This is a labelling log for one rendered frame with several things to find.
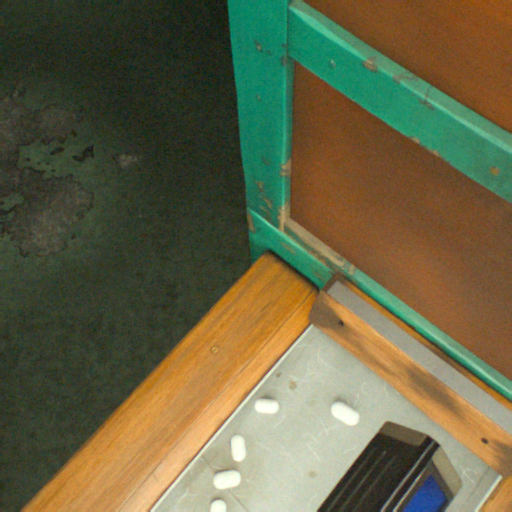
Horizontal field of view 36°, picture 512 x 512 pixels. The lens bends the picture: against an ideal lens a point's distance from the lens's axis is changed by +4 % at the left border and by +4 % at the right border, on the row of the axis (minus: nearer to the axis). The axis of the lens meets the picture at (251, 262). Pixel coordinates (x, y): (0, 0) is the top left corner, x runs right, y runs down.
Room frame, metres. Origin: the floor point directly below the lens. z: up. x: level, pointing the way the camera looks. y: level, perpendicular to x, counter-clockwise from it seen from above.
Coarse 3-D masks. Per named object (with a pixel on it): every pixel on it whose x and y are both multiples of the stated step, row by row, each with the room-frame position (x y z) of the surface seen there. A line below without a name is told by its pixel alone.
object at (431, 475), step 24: (384, 432) 0.13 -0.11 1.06; (408, 432) 0.13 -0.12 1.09; (360, 456) 0.11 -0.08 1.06; (384, 456) 0.11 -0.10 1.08; (408, 456) 0.10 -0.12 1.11; (432, 456) 0.10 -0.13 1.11; (360, 480) 0.09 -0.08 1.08; (384, 480) 0.09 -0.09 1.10; (408, 480) 0.09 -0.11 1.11; (432, 480) 0.09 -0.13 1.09; (456, 480) 0.09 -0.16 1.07; (336, 504) 0.08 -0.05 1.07; (360, 504) 0.07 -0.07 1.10; (384, 504) 0.07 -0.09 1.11; (408, 504) 0.07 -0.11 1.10; (432, 504) 0.07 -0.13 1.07
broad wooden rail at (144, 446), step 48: (240, 288) 0.40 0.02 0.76; (288, 288) 0.40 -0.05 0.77; (192, 336) 0.34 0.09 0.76; (240, 336) 0.33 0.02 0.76; (288, 336) 0.33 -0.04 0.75; (144, 384) 0.28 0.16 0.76; (192, 384) 0.27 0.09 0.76; (240, 384) 0.27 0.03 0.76; (96, 432) 0.22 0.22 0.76; (144, 432) 0.22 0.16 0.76; (192, 432) 0.21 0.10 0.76; (96, 480) 0.16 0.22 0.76; (144, 480) 0.16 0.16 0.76
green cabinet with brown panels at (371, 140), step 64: (256, 0) 0.47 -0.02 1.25; (320, 0) 0.44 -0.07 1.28; (384, 0) 0.39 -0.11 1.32; (448, 0) 0.36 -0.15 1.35; (256, 64) 0.47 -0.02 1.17; (320, 64) 0.42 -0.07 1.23; (384, 64) 0.38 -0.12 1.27; (448, 64) 0.35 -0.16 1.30; (256, 128) 0.47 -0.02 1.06; (320, 128) 0.43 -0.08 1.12; (384, 128) 0.38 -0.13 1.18; (448, 128) 0.33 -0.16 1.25; (256, 192) 0.48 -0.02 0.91; (320, 192) 0.42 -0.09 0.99; (384, 192) 0.37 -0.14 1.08; (448, 192) 0.32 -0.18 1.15; (320, 256) 0.40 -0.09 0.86; (384, 256) 0.35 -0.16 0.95; (448, 256) 0.31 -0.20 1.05; (448, 320) 0.28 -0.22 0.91
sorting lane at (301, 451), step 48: (288, 384) 0.27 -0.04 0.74; (336, 384) 0.26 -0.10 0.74; (384, 384) 0.25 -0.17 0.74; (240, 432) 0.21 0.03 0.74; (288, 432) 0.20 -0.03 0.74; (336, 432) 0.20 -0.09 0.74; (432, 432) 0.19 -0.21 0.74; (192, 480) 0.15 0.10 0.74; (240, 480) 0.15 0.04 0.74; (288, 480) 0.14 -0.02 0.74; (336, 480) 0.14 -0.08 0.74; (480, 480) 0.13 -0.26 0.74
